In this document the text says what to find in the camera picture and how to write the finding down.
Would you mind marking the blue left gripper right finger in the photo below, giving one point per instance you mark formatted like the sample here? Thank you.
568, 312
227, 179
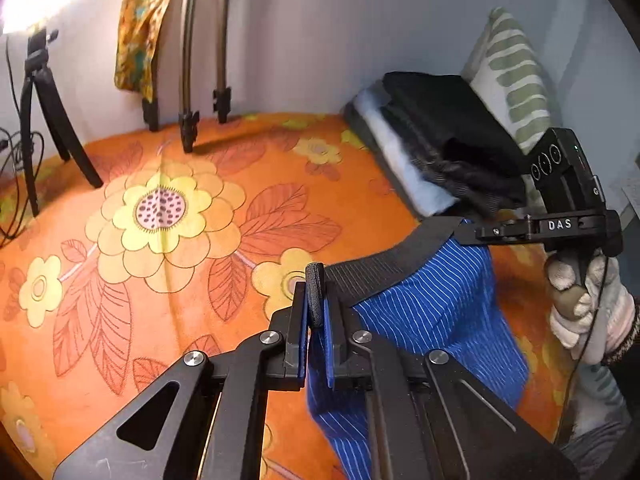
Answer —
335, 342

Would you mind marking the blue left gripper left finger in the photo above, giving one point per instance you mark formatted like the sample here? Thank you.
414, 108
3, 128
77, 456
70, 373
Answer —
296, 337

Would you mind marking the blue striped pants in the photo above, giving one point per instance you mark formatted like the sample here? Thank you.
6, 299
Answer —
426, 293

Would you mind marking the white gloved right hand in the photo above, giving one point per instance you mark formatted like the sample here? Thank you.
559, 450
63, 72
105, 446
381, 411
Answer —
592, 317

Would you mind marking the grey tweed folded garment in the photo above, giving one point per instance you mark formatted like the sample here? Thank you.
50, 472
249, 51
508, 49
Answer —
423, 198

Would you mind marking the light blue folded garment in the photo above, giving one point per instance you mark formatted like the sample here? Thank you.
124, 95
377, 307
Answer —
374, 98

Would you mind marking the green striped white pillow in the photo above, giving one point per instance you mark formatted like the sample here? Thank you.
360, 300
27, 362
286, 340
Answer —
504, 71

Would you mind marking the black folded garment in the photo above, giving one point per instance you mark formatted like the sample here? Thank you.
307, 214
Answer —
454, 141

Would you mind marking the black small tripod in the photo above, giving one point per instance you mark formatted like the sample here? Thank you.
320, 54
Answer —
39, 77

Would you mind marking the yellow floral cloth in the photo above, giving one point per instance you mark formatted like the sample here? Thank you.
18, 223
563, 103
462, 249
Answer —
138, 34

